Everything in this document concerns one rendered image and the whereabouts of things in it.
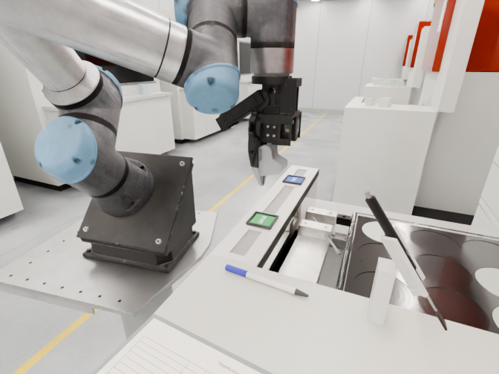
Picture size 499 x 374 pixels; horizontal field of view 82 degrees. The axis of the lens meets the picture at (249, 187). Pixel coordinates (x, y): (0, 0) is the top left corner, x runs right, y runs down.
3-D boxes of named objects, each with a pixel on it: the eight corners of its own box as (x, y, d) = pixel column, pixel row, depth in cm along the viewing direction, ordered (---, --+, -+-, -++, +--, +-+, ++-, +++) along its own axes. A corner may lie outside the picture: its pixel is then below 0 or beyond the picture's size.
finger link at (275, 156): (284, 188, 58) (286, 144, 55) (256, 184, 60) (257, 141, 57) (288, 183, 61) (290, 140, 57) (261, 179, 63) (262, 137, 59)
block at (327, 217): (336, 220, 80) (337, 211, 79) (334, 225, 77) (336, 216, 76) (307, 214, 83) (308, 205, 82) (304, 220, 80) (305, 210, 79)
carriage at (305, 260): (335, 228, 82) (336, 219, 81) (305, 326, 51) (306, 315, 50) (307, 222, 85) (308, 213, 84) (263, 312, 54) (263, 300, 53)
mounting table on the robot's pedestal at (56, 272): (4, 319, 73) (-15, 277, 67) (120, 229, 112) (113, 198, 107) (164, 364, 62) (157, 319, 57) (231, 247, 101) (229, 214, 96)
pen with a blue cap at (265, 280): (309, 291, 42) (227, 263, 48) (307, 295, 41) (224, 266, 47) (309, 296, 43) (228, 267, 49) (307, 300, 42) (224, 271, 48)
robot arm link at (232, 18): (169, 18, 40) (249, 20, 40) (173, -31, 44) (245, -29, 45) (179, 64, 47) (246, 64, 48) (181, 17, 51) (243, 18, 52)
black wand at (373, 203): (361, 196, 34) (371, 191, 33) (361, 191, 35) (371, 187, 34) (441, 331, 36) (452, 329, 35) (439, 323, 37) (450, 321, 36)
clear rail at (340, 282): (357, 216, 81) (358, 211, 80) (338, 315, 49) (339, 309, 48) (351, 214, 81) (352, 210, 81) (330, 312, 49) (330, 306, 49)
